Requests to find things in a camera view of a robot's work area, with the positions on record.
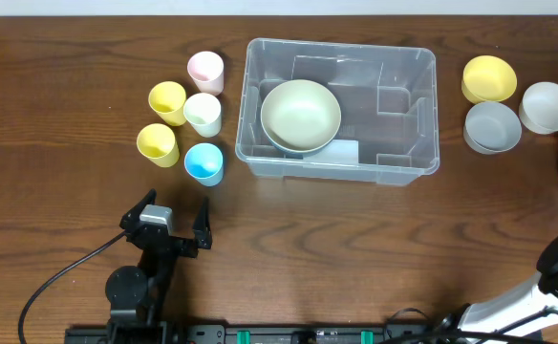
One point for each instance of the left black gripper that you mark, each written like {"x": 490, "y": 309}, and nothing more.
{"x": 169, "y": 241}

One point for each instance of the dark blue large bowl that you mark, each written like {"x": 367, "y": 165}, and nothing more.
{"x": 302, "y": 143}

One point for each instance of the beige large bowl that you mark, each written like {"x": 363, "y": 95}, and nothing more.
{"x": 299, "y": 105}

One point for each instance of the grey small bowl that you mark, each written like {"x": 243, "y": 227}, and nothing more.
{"x": 491, "y": 128}

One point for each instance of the white small bowl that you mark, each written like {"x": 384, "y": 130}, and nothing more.
{"x": 538, "y": 109}

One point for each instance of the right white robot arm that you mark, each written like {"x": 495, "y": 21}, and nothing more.
{"x": 526, "y": 309}

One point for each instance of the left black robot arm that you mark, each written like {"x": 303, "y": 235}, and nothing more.
{"x": 137, "y": 293}

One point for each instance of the clear plastic storage container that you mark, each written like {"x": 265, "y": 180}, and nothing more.
{"x": 388, "y": 99}

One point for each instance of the light blue plastic cup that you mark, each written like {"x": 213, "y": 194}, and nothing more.
{"x": 205, "y": 163}

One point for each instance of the yellow cup lower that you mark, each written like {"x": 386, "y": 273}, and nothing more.
{"x": 157, "y": 142}

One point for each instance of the yellow cup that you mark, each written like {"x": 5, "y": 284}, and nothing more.
{"x": 157, "y": 142}
{"x": 167, "y": 99}

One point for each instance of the cream white plastic cup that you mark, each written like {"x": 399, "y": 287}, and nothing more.
{"x": 204, "y": 113}

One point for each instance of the yellow cup upper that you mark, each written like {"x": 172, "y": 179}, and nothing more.
{"x": 167, "y": 99}

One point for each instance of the pink plastic cup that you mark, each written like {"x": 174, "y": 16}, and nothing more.
{"x": 207, "y": 71}

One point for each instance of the yellow small bowl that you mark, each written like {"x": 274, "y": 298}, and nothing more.
{"x": 488, "y": 78}

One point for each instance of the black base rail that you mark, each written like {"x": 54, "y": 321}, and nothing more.
{"x": 307, "y": 334}

